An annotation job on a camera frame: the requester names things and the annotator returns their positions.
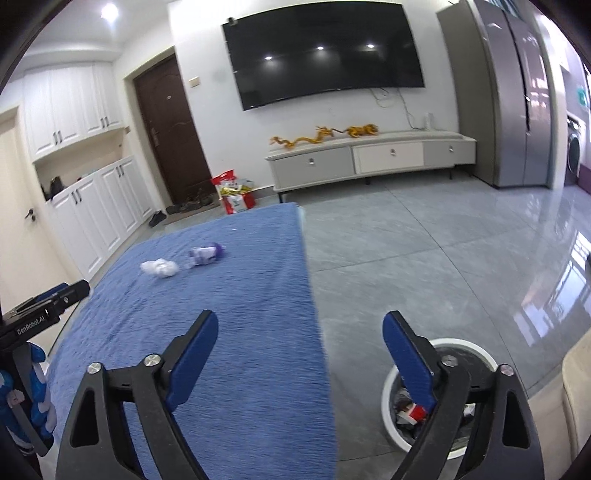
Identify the silver refrigerator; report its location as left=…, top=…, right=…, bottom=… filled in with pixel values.
left=436, top=0, right=566, bottom=188

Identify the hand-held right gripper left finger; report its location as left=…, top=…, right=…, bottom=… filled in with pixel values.
left=54, top=309, right=219, bottom=480

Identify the blue terry blanket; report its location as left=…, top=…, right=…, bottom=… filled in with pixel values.
left=46, top=202, right=338, bottom=480

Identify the grey washing machine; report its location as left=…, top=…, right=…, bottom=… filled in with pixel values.
left=564, top=115, right=583, bottom=185

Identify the person's left hand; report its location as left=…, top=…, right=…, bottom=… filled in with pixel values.
left=0, top=342, right=58, bottom=450

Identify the black bag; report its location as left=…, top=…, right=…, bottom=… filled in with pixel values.
left=44, top=175, right=70, bottom=199

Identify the red and white packet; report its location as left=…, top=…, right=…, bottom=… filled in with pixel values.
left=396, top=399, right=432, bottom=425

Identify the dark brown door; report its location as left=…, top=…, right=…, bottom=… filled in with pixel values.
left=124, top=53, right=214, bottom=210

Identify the white cable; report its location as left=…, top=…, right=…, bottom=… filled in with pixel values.
left=369, top=88, right=430, bottom=130

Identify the white tissue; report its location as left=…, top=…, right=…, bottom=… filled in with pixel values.
left=140, top=258, right=179, bottom=279

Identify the white round trash bin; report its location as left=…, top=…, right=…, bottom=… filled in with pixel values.
left=380, top=338, right=499, bottom=460

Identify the gold dragon figurine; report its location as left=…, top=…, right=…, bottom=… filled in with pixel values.
left=270, top=126, right=345, bottom=151

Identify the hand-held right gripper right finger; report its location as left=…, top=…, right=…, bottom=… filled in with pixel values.
left=381, top=310, right=546, bottom=480

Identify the beige sofa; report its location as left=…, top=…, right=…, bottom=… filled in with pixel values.
left=560, top=340, right=591, bottom=462

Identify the white tv cabinet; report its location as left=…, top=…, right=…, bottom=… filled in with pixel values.
left=265, top=130, right=477, bottom=204

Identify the white hallway cabinet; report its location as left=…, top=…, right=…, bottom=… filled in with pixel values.
left=21, top=62, right=158, bottom=280

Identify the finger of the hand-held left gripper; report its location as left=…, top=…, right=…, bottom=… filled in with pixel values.
left=15, top=279, right=91, bottom=315

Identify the red shopping bag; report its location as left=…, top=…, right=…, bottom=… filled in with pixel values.
left=211, top=170, right=257, bottom=215

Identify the black wall television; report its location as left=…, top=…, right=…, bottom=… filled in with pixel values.
left=222, top=2, right=426, bottom=112

